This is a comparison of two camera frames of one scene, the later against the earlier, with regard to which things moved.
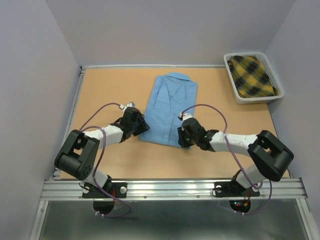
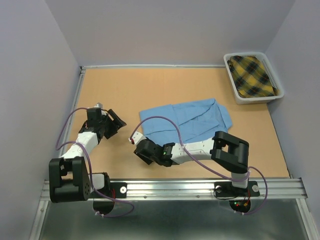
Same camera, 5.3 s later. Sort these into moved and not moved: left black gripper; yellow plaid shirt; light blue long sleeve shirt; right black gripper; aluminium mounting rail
Moved: right black gripper; left black gripper; light blue long sleeve shirt
Not moved: yellow plaid shirt; aluminium mounting rail
